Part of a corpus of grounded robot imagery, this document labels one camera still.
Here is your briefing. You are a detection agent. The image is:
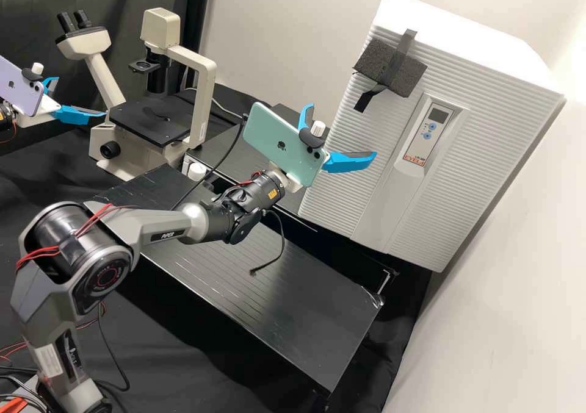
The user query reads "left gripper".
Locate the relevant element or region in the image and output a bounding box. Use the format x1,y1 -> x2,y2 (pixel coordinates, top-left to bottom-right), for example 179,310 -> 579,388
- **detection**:
17,76 -> 109,129

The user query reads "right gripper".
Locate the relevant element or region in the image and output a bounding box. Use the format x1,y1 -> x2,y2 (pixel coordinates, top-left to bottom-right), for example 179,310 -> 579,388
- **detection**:
276,104 -> 379,194

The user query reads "incubator door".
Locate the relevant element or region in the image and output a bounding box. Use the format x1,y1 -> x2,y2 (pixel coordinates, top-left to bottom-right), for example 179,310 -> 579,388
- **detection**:
297,21 -> 565,275

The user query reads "white incubator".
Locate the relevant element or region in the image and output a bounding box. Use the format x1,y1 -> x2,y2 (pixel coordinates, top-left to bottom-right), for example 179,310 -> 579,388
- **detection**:
371,0 -> 568,112

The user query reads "cream microscope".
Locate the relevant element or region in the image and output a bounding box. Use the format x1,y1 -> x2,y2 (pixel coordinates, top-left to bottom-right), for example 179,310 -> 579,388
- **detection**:
56,9 -> 219,181

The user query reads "right wrist camera phone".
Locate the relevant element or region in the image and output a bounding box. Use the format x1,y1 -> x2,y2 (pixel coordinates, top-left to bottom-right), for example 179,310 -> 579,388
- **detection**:
241,101 -> 331,188

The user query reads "wrist camera phone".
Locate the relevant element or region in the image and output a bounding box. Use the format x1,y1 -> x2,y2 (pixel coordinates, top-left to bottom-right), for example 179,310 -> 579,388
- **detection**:
0,55 -> 49,117
241,101 -> 331,188

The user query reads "left wrist camera phone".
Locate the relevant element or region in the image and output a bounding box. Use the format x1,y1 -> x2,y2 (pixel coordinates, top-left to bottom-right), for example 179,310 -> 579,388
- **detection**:
0,55 -> 49,117

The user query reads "black cable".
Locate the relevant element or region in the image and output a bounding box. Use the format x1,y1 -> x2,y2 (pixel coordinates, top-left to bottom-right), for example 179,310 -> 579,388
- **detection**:
249,209 -> 286,276
197,113 -> 250,190
93,301 -> 131,392

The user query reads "red wire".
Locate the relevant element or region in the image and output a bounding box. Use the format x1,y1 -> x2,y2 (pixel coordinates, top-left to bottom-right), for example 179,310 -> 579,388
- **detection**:
0,339 -> 29,360

